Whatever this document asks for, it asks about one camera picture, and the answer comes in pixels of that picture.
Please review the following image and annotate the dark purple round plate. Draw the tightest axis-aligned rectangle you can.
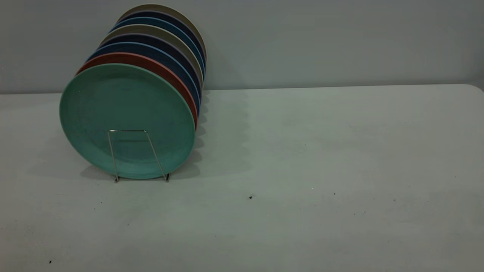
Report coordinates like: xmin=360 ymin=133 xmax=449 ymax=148
xmin=119 ymin=11 xmax=206 ymax=65
xmin=100 ymin=34 xmax=203 ymax=91

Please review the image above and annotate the teal blue round plate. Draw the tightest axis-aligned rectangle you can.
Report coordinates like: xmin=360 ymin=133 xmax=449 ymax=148
xmin=110 ymin=17 xmax=206 ymax=76

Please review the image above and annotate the green round plate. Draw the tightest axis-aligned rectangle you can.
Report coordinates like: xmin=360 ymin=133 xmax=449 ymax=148
xmin=59 ymin=63 xmax=196 ymax=180

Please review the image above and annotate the beige round plate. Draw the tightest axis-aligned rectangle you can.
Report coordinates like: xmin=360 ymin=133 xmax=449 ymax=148
xmin=117 ymin=4 xmax=207 ymax=61
xmin=100 ymin=25 xmax=205 ymax=87

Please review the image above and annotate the metal wire plate rack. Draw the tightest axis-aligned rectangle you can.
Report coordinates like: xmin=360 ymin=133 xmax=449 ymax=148
xmin=107 ymin=130 xmax=170 ymax=183

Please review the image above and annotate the pink round plate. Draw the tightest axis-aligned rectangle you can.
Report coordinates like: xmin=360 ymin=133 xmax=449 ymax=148
xmin=76 ymin=52 xmax=199 ymax=131

